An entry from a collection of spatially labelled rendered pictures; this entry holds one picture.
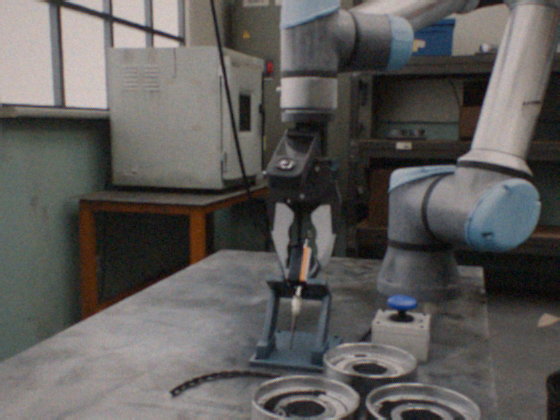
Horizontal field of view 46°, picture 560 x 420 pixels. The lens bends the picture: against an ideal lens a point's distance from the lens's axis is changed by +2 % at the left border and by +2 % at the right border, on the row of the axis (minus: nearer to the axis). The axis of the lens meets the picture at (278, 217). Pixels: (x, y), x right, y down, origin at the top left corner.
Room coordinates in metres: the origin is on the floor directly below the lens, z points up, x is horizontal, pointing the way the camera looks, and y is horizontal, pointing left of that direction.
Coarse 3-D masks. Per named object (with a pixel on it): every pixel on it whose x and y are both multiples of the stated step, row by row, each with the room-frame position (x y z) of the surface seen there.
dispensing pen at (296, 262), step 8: (304, 240) 0.88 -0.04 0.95; (296, 248) 0.85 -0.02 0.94; (304, 248) 0.85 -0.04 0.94; (296, 256) 0.85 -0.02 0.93; (296, 264) 0.84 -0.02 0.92; (296, 272) 0.83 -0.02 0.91; (288, 280) 0.83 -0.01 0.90; (296, 280) 0.83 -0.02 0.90; (296, 288) 0.83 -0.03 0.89; (296, 296) 0.83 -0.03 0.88; (296, 304) 0.82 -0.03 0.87; (296, 312) 0.82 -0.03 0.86
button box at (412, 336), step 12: (384, 312) 0.87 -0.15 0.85; (396, 312) 0.87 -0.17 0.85; (408, 312) 0.87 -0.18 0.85; (372, 324) 0.82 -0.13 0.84; (384, 324) 0.82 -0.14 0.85; (396, 324) 0.82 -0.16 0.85; (408, 324) 0.82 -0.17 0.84; (420, 324) 0.82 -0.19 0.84; (372, 336) 0.82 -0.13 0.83; (384, 336) 0.82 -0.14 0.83; (396, 336) 0.81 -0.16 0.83; (408, 336) 0.81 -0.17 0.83; (420, 336) 0.80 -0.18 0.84; (408, 348) 0.81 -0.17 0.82; (420, 348) 0.80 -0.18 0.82; (420, 360) 0.80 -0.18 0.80
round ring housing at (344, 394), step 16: (272, 384) 0.64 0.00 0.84; (288, 384) 0.65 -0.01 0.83; (304, 384) 0.65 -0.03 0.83; (320, 384) 0.65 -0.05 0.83; (336, 384) 0.64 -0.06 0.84; (256, 400) 0.61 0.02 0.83; (288, 400) 0.62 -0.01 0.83; (304, 400) 0.62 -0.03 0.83; (320, 400) 0.62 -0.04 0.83; (336, 400) 0.63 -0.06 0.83; (352, 400) 0.61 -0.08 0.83; (256, 416) 0.58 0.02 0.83; (272, 416) 0.56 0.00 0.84; (304, 416) 0.62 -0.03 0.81; (320, 416) 0.58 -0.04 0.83; (336, 416) 0.56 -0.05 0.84; (352, 416) 0.57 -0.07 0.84
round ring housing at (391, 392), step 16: (400, 384) 0.63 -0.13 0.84; (416, 384) 0.64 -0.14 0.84; (368, 400) 0.59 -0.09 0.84; (384, 400) 0.62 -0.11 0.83; (448, 400) 0.62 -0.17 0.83; (464, 400) 0.61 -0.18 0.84; (368, 416) 0.58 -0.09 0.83; (400, 416) 0.59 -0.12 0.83; (416, 416) 0.61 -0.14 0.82; (432, 416) 0.60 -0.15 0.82; (448, 416) 0.59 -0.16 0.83; (480, 416) 0.57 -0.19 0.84
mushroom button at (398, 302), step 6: (390, 300) 0.84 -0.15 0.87; (396, 300) 0.83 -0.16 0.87; (402, 300) 0.83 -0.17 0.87; (408, 300) 0.83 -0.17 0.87; (414, 300) 0.84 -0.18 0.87; (390, 306) 0.83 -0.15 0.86; (396, 306) 0.83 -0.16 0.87; (402, 306) 0.82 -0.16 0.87; (408, 306) 0.83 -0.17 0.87; (414, 306) 0.83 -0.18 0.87; (402, 312) 0.84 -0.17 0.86
